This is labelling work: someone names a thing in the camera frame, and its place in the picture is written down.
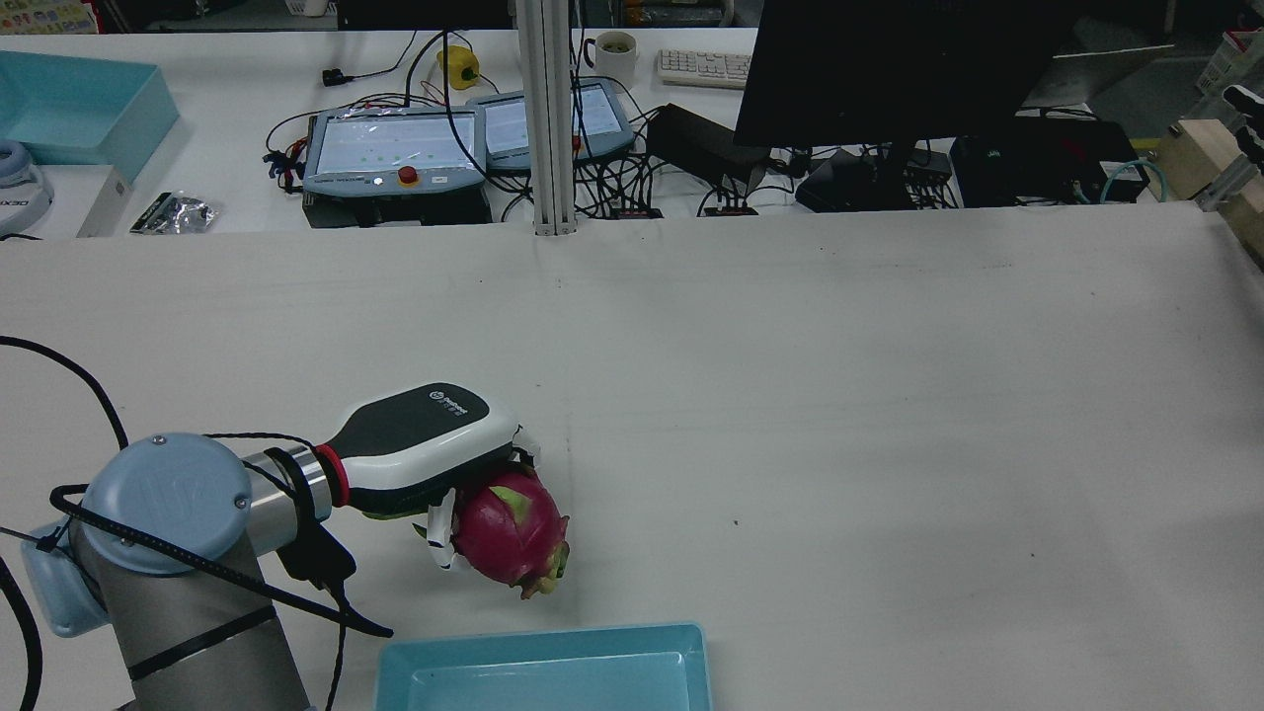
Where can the black power strip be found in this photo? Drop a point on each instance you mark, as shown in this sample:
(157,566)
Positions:
(634,212)
(729,210)

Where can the grey teach pendant red button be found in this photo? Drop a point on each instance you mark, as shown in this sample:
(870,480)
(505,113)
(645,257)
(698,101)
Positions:
(395,148)

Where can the wooden block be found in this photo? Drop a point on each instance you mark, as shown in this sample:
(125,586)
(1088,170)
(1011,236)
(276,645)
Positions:
(1190,153)

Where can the aluminium bracket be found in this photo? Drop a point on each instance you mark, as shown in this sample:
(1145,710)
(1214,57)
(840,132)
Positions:
(1229,183)

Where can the yellow toy pepper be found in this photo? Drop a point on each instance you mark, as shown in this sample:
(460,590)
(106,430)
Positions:
(459,67)

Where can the black usb docking hub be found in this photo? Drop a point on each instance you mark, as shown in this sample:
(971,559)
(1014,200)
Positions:
(933,173)

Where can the white mug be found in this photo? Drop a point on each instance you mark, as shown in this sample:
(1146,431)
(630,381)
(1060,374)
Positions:
(617,64)

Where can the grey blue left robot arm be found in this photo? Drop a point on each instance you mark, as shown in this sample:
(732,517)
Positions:
(163,504)

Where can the aluminium profile post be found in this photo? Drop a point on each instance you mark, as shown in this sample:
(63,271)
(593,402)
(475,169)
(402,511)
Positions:
(548,118)

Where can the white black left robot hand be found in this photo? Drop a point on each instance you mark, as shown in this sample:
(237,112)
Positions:
(415,444)

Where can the light blue plastic tray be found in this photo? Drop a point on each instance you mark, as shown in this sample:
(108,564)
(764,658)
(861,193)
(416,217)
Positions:
(543,681)

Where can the red dragon fruit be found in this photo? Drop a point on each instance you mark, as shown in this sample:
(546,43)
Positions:
(509,528)

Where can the black power brick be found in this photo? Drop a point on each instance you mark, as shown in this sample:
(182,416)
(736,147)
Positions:
(701,138)

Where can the silver foil packet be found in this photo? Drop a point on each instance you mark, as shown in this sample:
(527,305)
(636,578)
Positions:
(183,212)

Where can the black Huawei monitor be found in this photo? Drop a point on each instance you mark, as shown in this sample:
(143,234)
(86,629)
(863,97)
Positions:
(889,69)

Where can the large light blue box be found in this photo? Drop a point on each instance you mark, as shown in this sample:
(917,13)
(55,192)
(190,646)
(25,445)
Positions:
(79,109)

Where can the white round headset device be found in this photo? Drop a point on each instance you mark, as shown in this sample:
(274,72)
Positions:
(20,193)

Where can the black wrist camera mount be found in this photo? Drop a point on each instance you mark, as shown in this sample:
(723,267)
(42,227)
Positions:
(316,558)

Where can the black ROG mini computer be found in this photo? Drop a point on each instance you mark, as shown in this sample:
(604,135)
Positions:
(1047,158)

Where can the black monitor stand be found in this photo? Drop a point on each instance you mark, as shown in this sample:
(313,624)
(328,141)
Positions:
(849,188)

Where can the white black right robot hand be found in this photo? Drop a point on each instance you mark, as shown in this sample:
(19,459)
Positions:
(1246,128)

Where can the black power plug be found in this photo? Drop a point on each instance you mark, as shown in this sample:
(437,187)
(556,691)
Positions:
(336,76)

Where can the colourful printed box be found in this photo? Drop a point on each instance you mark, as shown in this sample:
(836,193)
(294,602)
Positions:
(44,15)

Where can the white carton box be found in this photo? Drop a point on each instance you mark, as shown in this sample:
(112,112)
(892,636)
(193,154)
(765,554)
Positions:
(99,202)

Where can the white keyboard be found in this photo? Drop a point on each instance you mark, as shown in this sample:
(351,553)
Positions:
(706,67)

